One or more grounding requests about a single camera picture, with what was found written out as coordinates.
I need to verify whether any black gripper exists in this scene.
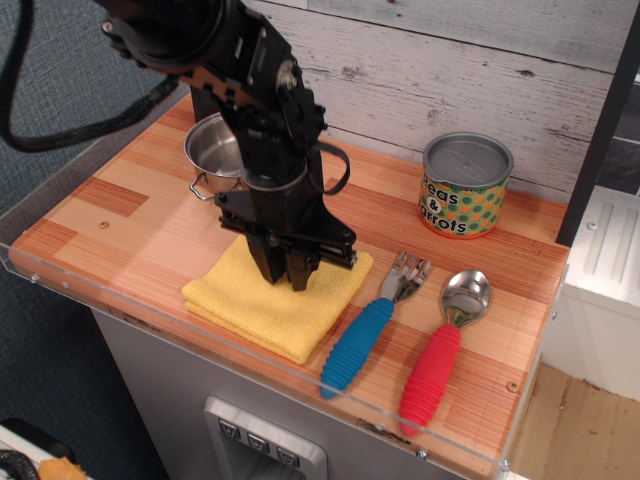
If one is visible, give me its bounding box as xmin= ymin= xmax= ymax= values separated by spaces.
xmin=214 ymin=172 xmax=356 ymax=292

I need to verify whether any yellow rag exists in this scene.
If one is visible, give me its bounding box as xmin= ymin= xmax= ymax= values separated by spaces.
xmin=182 ymin=237 xmax=374 ymax=365

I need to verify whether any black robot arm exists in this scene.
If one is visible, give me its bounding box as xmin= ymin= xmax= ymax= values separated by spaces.
xmin=103 ymin=1 xmax=356 ymax=291

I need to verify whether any grey toy fridge cabinet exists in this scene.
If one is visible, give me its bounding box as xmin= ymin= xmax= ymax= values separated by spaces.
xmin=94 ymin=311 xmax=456 ymax=479

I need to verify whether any silver dispenser button panel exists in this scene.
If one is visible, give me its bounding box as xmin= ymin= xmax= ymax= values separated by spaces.
xmin=204 ymin=396 xmax=328 ymax=479

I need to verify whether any peas and carrots can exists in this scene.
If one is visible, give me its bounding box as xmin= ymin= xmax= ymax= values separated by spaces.
xmin=418 ymin=132 xmax=514 ymax=240

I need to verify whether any orange cloth at corner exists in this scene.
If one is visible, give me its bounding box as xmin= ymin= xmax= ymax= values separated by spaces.
xmin=37 ymin=457 xmax=89 ymax=480

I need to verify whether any white toy sink unit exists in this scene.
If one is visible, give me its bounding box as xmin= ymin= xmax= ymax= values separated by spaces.
xmin=541 ymin=186 xmax=639 ymax=400

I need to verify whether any blue handled fork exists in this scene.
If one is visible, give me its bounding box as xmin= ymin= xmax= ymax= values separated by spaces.
xmin=319 ymin=252 xmax=431 ymax=400

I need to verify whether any steel pot with handles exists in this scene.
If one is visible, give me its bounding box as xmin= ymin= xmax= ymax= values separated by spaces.
xmin=184 ymin=113 xmax=244 ymax=201

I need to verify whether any red handled spoon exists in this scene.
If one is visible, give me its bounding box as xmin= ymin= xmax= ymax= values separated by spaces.
xmin=399 ymin=270 xmax=491 ymax=437

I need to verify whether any clear acrylic guard rail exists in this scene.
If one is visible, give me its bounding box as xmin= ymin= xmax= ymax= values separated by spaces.
xmin=0 ymin=79 xmax=571 ymax=476

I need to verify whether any black sleeved cable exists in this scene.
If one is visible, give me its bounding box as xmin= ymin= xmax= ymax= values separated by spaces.
xmin=0 ymin=0 xmax=191 ymax=154

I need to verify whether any black vertical post right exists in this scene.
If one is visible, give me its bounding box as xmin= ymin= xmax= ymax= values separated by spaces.
xmin=555 ymin=0 xmax=640 ymax=247

